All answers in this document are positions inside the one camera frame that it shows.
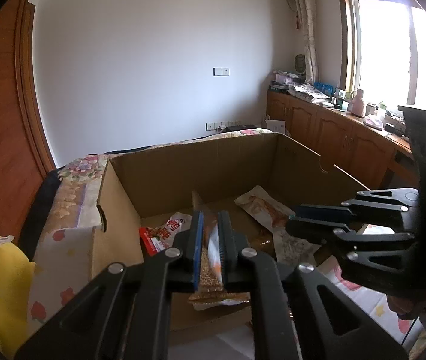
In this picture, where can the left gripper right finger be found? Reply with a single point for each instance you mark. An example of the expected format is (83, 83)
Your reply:
(230, 245)

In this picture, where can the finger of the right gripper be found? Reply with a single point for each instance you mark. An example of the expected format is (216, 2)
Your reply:
(321, 212)
(314, 231)

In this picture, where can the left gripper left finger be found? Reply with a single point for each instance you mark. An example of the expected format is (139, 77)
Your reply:
(185, 270)

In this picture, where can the grain bar snack packet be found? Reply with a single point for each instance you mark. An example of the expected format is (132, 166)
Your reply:
(211, 292)

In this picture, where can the chicken foot snack bag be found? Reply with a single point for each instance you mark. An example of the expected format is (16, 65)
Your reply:
(271, 214)

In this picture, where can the silver blue-edged snack packet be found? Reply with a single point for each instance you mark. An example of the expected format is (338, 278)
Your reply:
(291, 250)

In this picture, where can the brown cardboard box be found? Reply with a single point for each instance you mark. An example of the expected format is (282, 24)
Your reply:
(143, 187)

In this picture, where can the red chicken snack bag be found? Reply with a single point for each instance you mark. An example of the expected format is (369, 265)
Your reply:
(157, 239)

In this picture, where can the wooden side cabinet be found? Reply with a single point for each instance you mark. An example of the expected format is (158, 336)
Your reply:
(377, 159)

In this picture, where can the pink bottle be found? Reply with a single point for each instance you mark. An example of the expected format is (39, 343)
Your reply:
(358, 107)

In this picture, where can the strawberry print bed sheet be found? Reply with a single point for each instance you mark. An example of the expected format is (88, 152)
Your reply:
(62, 268)

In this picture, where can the pile of papers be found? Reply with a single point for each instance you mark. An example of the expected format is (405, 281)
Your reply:
(296, 86)

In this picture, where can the floral quilt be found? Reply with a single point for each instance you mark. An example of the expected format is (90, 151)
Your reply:
(68, 197)

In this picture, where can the yellow plush toy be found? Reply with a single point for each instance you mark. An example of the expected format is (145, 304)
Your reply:
(16, 273)

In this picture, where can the wooden louvered wardrobe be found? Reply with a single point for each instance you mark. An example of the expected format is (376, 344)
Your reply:
(25, 158)

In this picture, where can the window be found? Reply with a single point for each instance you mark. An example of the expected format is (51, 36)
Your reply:
(387, 52)

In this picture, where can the patterned curtain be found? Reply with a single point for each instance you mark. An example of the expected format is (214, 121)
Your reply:
(307, 16)

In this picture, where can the wall power sockets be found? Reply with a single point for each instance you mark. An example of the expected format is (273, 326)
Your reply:
(216, 126)

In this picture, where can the white wall switch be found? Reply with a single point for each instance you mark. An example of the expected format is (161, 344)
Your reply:
(221, 71)

